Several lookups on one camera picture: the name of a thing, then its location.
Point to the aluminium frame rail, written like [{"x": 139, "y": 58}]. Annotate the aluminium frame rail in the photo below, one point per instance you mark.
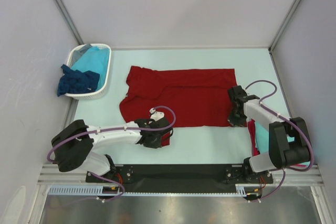
[{"x": 50, "y": 175}]

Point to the red t shirt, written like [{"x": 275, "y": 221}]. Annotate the red t shirt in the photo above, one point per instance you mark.
[{"x": 195, "y": 97}]

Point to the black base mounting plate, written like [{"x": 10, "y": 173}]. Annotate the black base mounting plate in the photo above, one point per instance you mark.
[{"x": 198, "y": 177}]

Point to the turquoise t shirt in basket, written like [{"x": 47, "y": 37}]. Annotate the turquoise t shirt in basket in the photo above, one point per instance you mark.
[{"x": 96, "y": 60}]

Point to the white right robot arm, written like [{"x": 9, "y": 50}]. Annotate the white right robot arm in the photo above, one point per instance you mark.
[{"x": 288, "y": 139}]

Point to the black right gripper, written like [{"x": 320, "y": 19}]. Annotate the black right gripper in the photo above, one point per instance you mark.
[{"x": 234, "y": 121}]

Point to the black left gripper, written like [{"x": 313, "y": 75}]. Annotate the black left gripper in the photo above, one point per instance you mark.
[{"x": 154, "y": 145}]

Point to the navy blue t shirt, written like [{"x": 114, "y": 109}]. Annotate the navy blue t shirt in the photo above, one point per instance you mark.
[{"x": 77, "y": 82}]

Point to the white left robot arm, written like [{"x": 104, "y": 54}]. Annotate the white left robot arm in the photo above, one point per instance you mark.
[{"x": 76, "y": 146}]

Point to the pink folded t shirt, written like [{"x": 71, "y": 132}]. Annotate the pink folded t shirt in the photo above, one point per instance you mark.
[{"x": 252, "y": 131}]

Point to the white laundry basket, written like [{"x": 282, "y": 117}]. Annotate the white laundry basket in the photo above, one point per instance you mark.
[{"x": 98, "y": 93}]

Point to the light blue folded t shirt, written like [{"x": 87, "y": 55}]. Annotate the light blue folded t shirt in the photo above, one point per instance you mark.
[{"x": 262, "y": 138}]

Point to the grey t shirt in basket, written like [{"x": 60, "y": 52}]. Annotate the grey t shirt in basket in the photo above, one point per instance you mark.
[{"x": 77, "y": 54}]

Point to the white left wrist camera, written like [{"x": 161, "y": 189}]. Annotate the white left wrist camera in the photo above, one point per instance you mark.
[{"x": 156, "y": 115}]

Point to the white slotted cable duct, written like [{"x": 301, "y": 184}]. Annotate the white slotted cable duct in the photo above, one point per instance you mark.
[{"x": 232, "y": 191}]

